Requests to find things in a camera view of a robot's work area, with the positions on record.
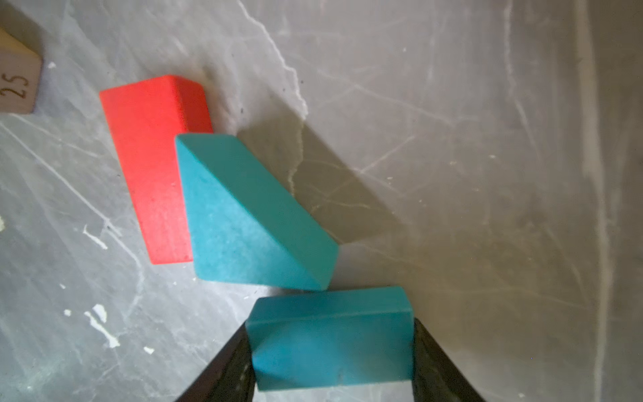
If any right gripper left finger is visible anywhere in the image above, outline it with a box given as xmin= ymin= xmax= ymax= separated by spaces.
xmin=176 ymin=323 xmax=256 ymax=402

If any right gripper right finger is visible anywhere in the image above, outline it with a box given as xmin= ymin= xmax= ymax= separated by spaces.
xmin=412 ymin=318 xmax=485 ymax=402

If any teal rectangular block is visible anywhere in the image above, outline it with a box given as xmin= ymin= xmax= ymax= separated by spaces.
xmin=245 ymin=286 xmax=415 ymax=392

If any teal triangular block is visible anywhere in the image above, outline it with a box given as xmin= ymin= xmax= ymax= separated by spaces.
xmin=175 ymin=134 xmax=339 ymax=291

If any red rectangular block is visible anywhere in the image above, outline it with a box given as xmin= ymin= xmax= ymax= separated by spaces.
xmin=100 ymin=75 xmax=214 ymax=265

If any natural wood block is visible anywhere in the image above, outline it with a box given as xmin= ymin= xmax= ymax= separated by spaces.
xmin=0 ymin=29 xmax=43 ymax=114

